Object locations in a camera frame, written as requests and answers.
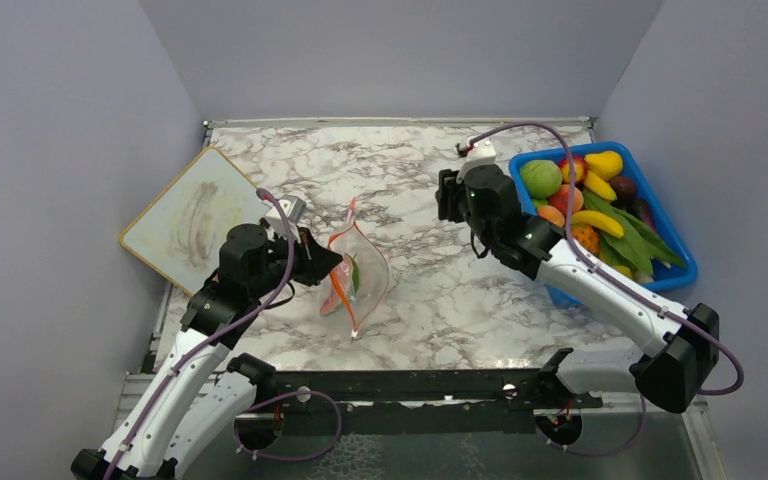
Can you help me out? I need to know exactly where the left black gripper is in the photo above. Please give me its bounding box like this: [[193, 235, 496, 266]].
[[250, 224, 344, 299]]

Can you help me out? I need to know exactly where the watermelon slice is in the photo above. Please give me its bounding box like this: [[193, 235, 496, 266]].
[[319, 253, 360, 316]]

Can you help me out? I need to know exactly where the clear orange zip top bag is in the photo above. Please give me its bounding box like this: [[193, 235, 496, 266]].
[[319, 220, 390, 342]]

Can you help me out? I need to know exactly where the green cabbage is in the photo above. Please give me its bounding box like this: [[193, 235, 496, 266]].
[[519, 160, 563, 199]]

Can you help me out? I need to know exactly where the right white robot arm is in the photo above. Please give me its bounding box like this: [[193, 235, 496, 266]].
[[435, 164, 719, 413]]

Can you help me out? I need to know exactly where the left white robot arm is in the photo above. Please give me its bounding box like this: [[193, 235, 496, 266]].
[[71, 224, 343, 479]]

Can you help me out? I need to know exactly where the red white pen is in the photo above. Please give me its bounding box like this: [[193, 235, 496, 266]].
[[346, 197, 357, 225]]

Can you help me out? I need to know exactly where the small orange peach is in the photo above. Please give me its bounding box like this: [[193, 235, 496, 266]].
[[536, 205, 566, 228]]

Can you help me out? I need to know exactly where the pink peach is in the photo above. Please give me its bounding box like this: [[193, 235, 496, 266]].
[[548, 184, 584, 216]]

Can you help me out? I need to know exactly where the wood framed whiteboard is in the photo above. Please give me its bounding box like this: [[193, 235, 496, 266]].
[[119, 147, 269, 295]]

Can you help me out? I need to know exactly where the red yellow apple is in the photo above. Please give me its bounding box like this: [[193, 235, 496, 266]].
[[558, 156, 588, 185]]

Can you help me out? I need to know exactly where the orange spiky pineapple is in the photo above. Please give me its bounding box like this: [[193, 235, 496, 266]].
[[571, 224, 601, 256]]

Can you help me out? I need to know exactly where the yellow banana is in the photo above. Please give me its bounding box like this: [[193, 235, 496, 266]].
[[584, 172, 617, 202], [571, 210, 625, 238]]

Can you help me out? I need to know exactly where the yellow pear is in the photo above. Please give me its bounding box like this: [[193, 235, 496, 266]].
[[584, 150, 624, 182]]

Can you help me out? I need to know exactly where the dark passion fruit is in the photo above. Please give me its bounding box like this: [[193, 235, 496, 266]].
[[609, 175, 637, 204]]

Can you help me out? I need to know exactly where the yellow bell pepper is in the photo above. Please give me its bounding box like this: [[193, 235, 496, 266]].
[[612, 265, 635, 282]]

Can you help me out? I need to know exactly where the purple eggplant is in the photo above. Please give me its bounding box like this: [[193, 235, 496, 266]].
[[630, 198, 658, 233]]

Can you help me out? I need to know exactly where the green leafy vegetable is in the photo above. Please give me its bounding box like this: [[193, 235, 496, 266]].
[[583, 190, 686, 277]]

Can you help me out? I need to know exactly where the blue plastic bin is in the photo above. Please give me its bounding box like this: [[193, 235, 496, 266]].
[[509, 142, 698, 292]]

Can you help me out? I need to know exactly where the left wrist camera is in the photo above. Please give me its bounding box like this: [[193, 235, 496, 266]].
[[263, 195, 307, 243]]

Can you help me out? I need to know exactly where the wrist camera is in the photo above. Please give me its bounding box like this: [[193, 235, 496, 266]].
[[263, 195, 307, 243], [456, 139, 497, 183]]

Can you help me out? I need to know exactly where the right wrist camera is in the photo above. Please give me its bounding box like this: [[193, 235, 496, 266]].
[[456, 139, 497, 183]]

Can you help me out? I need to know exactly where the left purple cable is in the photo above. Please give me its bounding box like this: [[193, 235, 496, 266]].
[[102, 188, 344, 480]]

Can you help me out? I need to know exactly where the purple cable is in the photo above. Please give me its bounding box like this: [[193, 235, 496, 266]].
[[102, 188, 344, 480], [466, 121, 746, 460]]

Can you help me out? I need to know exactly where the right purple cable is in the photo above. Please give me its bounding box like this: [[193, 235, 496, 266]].
[[466, 121, 746, 460]]

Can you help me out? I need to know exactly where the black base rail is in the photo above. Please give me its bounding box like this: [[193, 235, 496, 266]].
[[234, 368, 603, 442]]

